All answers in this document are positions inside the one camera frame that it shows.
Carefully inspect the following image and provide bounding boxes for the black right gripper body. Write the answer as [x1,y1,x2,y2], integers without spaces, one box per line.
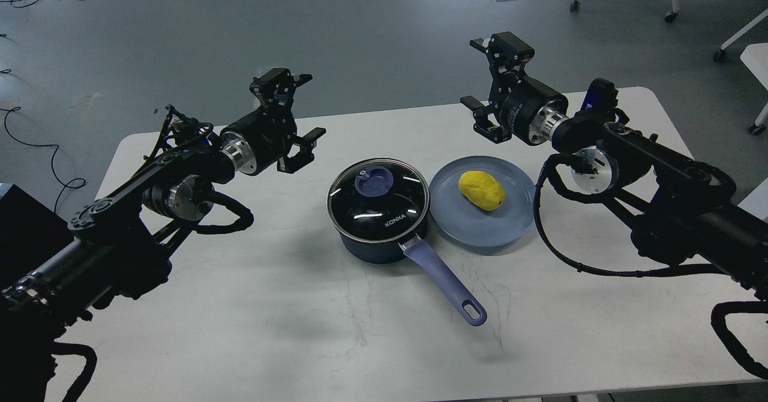
[489,70,568,146]

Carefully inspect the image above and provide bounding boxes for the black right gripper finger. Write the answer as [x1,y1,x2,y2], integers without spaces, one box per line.
[469,31,535,74]
[460,95,511,144]

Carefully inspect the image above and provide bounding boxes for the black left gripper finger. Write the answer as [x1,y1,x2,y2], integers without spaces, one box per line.
[250,68,313,109]
[277,128,326,174]

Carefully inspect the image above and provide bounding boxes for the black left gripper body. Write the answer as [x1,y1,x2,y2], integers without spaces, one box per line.
[220,94,300,176]

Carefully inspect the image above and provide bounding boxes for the glass pot lid purple knob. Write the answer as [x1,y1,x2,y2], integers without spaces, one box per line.
[327,158,431,241]

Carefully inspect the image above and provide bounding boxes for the dark blue saucepan purple handle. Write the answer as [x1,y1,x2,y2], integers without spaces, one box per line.
[327,158,488,327]

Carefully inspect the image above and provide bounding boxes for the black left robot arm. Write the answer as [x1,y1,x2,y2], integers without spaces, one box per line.
[2,68,325,401]

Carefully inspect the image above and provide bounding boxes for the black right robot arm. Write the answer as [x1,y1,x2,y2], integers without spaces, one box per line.
[460,31,767,380]

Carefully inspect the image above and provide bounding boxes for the yellow potato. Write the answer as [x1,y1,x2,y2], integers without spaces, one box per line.
[458,170,506,212]

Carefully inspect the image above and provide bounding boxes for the blue round plate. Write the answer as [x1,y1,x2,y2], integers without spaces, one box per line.
[430,155,535,249]

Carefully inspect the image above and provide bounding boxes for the white side table right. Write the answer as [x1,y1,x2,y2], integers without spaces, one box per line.
[740,43,768,136]

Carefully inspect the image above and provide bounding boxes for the black box at left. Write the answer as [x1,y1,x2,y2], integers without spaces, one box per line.
[1,183,74,289]

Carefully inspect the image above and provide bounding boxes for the black floor cable left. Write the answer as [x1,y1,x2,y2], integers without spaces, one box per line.
[0,107,87,213]

